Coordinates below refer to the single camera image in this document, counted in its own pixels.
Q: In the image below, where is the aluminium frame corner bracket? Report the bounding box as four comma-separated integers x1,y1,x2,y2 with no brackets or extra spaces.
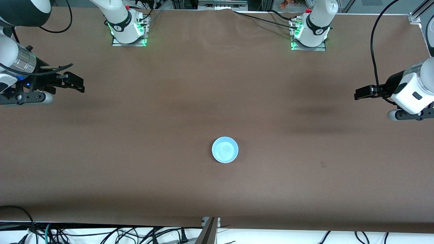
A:
409,0,434,24

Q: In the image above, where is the silver power strip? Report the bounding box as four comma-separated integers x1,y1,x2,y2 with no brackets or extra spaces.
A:
198,0,248,10

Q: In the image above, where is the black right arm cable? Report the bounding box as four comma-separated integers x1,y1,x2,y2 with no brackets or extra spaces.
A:
0,0,74,77

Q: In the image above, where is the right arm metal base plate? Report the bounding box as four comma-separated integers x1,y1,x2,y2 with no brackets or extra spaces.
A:
112,15,150,47

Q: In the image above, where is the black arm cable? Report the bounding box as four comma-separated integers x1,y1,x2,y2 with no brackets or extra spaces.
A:
370,0,404,104
0,0,74,77

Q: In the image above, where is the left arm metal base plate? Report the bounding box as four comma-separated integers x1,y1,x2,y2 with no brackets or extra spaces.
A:
290,19,327,52

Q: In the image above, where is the brown table cover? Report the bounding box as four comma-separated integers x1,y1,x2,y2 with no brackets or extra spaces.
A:
0,7,434,234

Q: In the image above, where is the long black table cable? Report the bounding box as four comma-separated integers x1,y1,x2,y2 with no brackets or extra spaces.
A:
232,11,299,29

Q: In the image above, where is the short black table cable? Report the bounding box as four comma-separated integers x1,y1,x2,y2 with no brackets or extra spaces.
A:
270,9,297,21

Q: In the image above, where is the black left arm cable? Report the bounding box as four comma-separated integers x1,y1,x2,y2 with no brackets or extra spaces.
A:
370,0,404,104

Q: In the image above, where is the black looping floor cable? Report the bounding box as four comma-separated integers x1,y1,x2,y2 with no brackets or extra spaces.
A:
0,205,36,244

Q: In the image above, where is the grey aluminium profile beam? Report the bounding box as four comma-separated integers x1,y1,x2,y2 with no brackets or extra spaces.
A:
195,217,221,244

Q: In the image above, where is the blue bowl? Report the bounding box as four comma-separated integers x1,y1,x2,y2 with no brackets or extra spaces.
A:
212,137,239,164

